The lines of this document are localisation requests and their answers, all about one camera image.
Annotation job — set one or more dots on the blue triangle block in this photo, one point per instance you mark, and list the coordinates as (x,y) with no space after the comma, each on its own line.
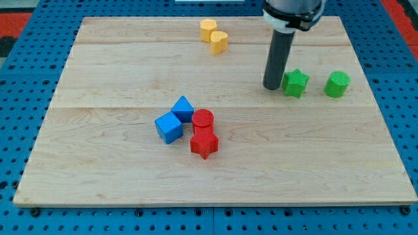
(183,110)

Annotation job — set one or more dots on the blue cube block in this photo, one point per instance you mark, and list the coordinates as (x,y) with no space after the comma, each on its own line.
(169,127)

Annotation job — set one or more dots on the red star block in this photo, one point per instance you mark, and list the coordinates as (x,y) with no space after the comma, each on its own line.
(204,142)

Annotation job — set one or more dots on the green cylinder block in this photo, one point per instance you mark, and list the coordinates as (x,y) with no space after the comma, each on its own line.
(337,84)

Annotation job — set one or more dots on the green star block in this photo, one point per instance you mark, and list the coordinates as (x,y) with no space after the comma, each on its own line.
(294,83)

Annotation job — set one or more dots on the yellow hexagon block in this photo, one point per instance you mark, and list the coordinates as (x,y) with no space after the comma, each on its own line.
(207,27)

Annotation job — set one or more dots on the red cylinder block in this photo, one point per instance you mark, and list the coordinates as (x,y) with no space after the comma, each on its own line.
(202,118)

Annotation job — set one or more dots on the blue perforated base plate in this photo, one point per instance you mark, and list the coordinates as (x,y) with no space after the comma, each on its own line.
(33,67)

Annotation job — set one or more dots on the light wooden board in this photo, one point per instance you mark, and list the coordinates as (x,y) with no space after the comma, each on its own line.
(98,146)

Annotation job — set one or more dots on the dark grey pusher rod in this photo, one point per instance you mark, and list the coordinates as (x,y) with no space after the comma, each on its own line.
(278,54)

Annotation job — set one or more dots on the yellow heart block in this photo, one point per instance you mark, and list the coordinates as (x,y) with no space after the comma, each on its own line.
(218,42)

